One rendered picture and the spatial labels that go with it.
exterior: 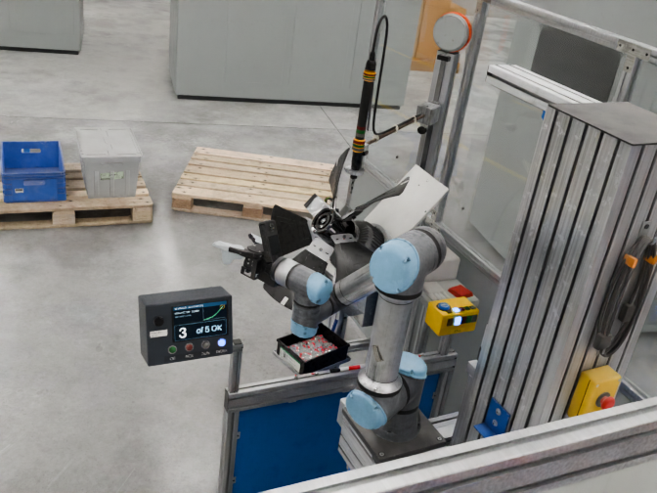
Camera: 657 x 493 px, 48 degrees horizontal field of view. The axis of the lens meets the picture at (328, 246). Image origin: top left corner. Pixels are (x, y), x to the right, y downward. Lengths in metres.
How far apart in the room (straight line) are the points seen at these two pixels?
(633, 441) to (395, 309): 1.05
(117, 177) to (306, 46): 3.45
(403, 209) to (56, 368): 1.99
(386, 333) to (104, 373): 2.38
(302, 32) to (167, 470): 5.64
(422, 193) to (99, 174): 2.90
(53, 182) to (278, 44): 3.56
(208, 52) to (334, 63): 1.37
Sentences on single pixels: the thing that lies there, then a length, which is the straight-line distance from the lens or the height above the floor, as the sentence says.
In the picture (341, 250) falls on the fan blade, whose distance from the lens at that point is 2.71.
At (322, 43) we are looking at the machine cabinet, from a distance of 8.23.
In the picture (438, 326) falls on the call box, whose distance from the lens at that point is 2.69.
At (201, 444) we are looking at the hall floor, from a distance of 3.56.
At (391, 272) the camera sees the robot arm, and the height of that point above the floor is 1.62.
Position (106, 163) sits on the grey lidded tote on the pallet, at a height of 0.42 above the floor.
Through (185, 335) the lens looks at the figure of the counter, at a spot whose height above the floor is 1.15.
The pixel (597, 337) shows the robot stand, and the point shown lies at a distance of 1.77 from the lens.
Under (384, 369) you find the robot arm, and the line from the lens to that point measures 1.87.
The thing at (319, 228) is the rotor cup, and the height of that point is 1.20.
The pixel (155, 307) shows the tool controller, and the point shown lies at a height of 1.25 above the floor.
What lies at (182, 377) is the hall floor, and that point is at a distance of 3.94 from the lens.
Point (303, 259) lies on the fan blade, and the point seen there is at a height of 1.08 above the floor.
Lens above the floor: 2.44
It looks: 27 degrees down
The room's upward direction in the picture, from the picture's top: 8 degrees clockwise
